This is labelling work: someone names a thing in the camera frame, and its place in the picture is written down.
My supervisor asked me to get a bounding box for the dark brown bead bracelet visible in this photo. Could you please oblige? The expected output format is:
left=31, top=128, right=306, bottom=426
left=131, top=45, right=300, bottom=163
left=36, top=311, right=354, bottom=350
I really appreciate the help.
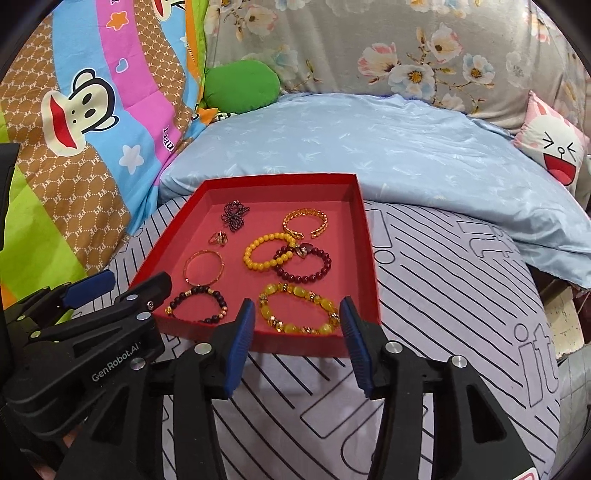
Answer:
left=166, top=285, right=230, bottom=325

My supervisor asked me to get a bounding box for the grey striped bed sheet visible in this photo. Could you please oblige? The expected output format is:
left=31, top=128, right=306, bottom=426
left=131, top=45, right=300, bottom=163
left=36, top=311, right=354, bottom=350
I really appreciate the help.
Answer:
left=106, top=194, right=561, bottom=480

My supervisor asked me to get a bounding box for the colourful cartoon monkey blanket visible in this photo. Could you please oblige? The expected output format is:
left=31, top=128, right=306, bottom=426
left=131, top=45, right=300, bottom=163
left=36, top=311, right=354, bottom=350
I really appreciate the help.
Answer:
left=0, top=0, right=218, bottom=305

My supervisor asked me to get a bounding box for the light blue pillow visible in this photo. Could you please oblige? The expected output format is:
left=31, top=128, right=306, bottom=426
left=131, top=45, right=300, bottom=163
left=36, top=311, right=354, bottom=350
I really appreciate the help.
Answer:
left=159, top=92, right=591, bottom=289

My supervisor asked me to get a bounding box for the dark red bead bracelet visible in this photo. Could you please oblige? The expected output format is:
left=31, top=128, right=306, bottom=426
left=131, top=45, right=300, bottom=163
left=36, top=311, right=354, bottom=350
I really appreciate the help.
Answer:
left=273, top=243, right=333, bottom=285

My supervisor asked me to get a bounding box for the thin gold bangle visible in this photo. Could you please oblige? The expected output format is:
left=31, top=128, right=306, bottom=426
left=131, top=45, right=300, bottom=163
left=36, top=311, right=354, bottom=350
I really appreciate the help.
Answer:
left=184, top=249, right=225, bottom=286

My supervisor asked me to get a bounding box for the yellow crystal bead bracelet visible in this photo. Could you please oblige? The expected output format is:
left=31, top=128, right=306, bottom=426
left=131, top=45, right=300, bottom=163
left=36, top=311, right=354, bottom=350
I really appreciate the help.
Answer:
left=259, top=282, right=342, bottom=334

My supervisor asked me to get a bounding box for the gold chain cuff bracelet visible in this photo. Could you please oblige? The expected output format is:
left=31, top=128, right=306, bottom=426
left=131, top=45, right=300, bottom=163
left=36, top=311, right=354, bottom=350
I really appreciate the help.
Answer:
left=283, top=209, right=334, bottom=240

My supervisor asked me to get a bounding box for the pink cartoon face cushion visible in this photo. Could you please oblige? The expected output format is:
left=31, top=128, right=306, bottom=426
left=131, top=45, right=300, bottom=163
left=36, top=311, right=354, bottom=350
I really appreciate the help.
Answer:
left=512, top=90, right=591, bottom=199

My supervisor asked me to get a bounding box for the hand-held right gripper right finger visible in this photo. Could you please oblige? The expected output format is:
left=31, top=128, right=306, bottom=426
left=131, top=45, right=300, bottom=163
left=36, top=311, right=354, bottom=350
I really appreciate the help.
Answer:
left=339, top=296, right=532, bottom=480

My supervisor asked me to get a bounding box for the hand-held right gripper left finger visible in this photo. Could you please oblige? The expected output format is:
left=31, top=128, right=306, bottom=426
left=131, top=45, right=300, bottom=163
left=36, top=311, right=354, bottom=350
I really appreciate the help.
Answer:
left=65, top=299, right=256, bottom=480

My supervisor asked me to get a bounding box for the red shallow box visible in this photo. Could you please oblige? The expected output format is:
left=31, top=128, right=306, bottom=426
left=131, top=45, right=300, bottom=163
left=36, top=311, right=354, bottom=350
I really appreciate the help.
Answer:
left=128, top=173, right=382, bottom=358

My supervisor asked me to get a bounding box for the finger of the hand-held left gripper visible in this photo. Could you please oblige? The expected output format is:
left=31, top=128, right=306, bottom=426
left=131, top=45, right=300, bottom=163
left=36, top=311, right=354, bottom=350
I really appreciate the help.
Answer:
left=18, top=270, right=116, bottom=324
left=28, top=271, right=172, bottom=344

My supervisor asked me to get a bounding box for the dark beaded chain necklace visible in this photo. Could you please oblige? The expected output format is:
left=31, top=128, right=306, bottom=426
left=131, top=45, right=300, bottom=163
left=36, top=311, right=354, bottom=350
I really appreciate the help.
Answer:
left=222, top=200, right=253, bottom=232

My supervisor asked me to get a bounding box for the grey floral bedding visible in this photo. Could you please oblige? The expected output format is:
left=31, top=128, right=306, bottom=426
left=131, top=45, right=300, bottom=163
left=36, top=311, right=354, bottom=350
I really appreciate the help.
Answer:
left=205, top=0, right=591, bottom=134

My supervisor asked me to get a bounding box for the green plush toy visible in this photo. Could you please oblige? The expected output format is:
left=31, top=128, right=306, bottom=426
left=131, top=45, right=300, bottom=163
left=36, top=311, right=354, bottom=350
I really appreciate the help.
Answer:
left=202, top=60, right=281, bottom=116

